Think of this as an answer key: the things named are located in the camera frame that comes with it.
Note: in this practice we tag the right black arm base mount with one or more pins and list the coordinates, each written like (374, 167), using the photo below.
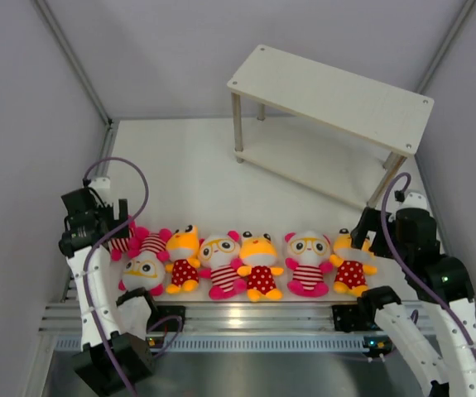
(348, 318)

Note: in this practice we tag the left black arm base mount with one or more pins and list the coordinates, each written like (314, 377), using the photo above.
(167, 318)

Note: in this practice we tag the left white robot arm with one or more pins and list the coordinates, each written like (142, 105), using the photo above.
(114, 354)

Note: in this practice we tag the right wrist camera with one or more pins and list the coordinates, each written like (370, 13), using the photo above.
(408, 198)

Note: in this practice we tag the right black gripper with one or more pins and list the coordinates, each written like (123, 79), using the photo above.
(370, 220)

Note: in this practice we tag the white two-tier wooden shelf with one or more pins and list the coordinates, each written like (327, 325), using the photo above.
(341, 134)

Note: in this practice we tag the pink striped plush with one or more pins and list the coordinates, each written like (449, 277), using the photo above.
(119, 246)
(307, 256)
(219, 258)

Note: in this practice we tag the slotted cable duct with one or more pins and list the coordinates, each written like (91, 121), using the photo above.
(326, 343)

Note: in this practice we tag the yellow dotted plush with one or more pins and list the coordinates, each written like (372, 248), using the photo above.
(260, 266)
(183, 265)
(352, 264)

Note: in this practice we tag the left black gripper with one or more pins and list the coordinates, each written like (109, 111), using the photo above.
(108, 210)

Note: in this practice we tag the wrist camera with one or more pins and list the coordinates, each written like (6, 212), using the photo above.
(102, 186)
(408, 198)

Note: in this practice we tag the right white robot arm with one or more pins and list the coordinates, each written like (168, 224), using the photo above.
(444, 290)

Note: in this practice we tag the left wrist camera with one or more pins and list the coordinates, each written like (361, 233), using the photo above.
(102, 186)

